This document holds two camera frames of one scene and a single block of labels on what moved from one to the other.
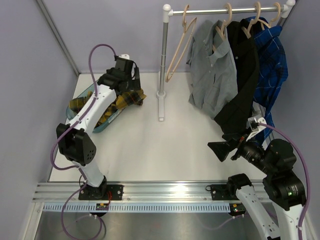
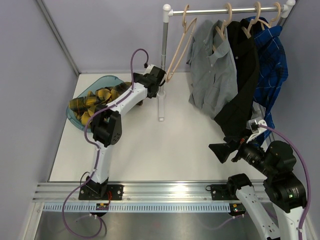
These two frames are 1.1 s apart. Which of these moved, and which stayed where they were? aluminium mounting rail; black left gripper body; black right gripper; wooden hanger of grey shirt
Moved: black left gripper body
Stayed: aluminium mounting rail; black right gripper; wooden hanger of grey shirt
